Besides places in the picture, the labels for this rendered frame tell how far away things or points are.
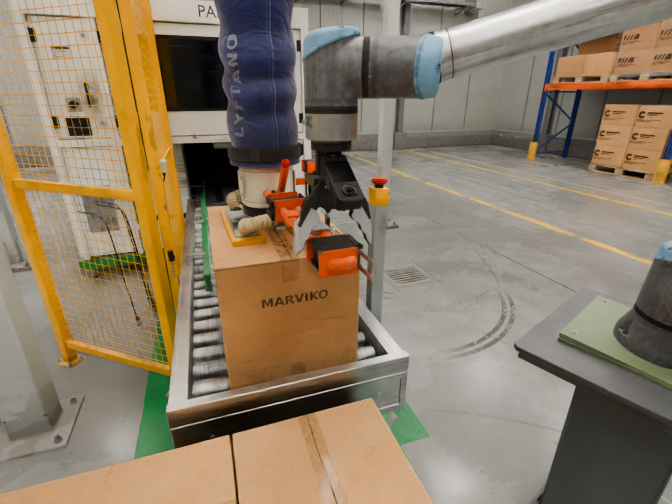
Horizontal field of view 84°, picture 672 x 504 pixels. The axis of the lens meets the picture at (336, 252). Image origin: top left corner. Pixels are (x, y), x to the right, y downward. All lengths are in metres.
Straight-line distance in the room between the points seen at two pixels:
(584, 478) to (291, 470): 0.84
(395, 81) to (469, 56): 0.19
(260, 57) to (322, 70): 0.51
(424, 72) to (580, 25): 0.30
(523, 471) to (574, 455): 0.48
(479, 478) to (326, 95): 1.51
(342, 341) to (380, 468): 0.37
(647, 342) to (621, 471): 0.37
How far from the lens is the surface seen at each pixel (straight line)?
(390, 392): 1.29
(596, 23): 0.84
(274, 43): 1.15
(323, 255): 0.65
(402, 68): 0.63
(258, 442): 1.08
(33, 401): 2.08
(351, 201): 0.59
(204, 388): 1.26
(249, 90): 1.13
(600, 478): 1.41
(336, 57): 0.64
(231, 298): 1.03
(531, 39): 0.80
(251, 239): 1.12
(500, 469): 1.82
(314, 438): 1.07
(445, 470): 1.75
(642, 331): 1.18
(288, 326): 1.11
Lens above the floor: 1.35
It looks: 22 degrees down
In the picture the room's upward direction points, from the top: straight up
